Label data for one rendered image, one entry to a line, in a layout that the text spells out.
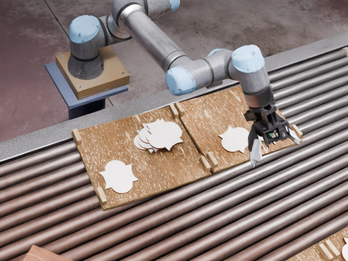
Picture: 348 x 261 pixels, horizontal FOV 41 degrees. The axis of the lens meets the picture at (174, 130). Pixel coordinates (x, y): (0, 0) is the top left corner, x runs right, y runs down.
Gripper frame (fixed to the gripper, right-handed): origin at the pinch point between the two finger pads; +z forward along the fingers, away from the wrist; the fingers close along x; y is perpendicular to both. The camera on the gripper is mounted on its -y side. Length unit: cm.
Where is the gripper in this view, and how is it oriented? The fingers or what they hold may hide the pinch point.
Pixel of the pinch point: (275, 155)
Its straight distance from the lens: 139.6
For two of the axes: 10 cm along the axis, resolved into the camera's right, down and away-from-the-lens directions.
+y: 2.8, 4.0, -8.7
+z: 3.5, 8.0, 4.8
